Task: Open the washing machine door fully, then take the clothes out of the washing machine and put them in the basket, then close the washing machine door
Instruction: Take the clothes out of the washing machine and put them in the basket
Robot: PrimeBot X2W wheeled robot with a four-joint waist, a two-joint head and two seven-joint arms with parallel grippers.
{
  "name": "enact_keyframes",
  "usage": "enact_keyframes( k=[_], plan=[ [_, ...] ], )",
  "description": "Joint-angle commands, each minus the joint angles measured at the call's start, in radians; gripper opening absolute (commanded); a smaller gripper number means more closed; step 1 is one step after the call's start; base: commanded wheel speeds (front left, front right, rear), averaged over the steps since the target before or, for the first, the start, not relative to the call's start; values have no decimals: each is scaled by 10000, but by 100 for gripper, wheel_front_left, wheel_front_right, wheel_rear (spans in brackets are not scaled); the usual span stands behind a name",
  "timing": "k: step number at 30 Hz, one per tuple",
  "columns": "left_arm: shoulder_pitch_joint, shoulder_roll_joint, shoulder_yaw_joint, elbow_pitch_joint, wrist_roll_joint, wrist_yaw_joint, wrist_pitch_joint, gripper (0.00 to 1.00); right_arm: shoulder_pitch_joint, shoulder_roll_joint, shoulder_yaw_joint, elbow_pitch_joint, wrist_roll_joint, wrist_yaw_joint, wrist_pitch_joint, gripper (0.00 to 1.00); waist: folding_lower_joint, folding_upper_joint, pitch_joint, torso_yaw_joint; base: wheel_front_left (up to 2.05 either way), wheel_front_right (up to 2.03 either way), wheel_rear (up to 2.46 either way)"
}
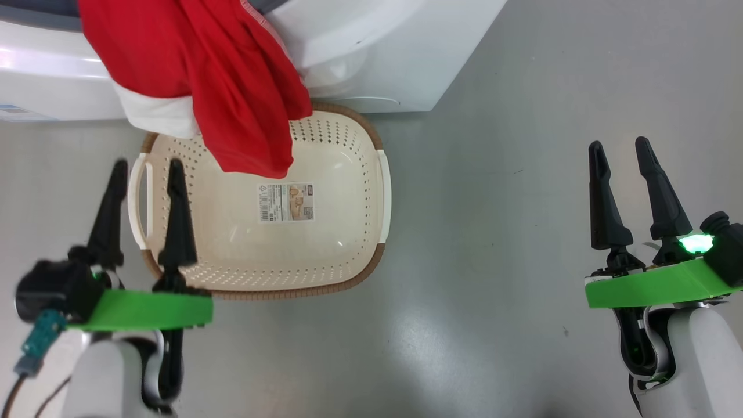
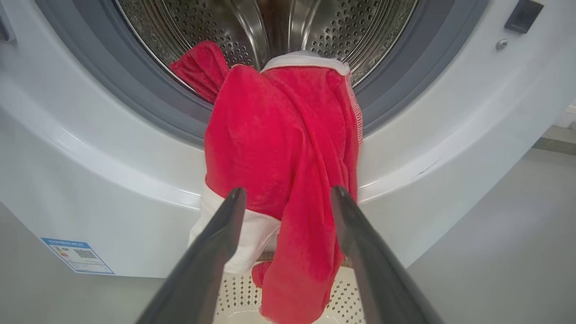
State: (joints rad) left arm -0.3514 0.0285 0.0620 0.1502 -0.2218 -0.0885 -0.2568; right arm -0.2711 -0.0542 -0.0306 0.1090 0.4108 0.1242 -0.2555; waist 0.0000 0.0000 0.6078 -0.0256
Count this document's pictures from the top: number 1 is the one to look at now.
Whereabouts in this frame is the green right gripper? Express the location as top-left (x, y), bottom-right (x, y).
top-left (585, 136), bottom-right (743, 308)

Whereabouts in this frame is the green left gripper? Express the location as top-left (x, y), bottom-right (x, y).
top-left (67, 158), bottom-right (214, 333)

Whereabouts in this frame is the red and white garment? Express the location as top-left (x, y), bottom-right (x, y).
top-left (77, 0), bottom-right (314, 179)

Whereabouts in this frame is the paper product label in basket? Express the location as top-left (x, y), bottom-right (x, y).
top-left (257, 183), bottom-right (315, 222)

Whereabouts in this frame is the cream perforated laundry basket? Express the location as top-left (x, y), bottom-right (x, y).
top-left (128, 102), bottom-right (392, 301)

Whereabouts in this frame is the white front-loading washing machine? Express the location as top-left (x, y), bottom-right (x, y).
top-left (0, 0), bottom-right (508, 122)

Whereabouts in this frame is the left camera cable teal plug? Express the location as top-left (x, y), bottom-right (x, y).
top-left (0, 308), bottom-right (67, 418)

